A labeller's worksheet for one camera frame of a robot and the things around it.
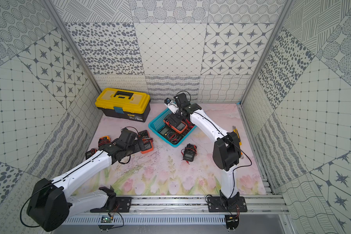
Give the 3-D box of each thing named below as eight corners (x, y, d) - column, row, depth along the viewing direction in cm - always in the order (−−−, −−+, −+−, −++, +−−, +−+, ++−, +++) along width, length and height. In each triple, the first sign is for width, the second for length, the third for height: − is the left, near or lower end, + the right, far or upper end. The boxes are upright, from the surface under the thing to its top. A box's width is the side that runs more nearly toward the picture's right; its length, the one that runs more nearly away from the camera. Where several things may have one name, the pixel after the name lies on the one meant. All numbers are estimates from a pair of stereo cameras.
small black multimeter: (178, 157, 93) (178, 154, 89) (188, 144, 99) (189, 141, 95) (189, 165, 89) (190, 162, 86) (199, 151, 95) (200, 148, 92)
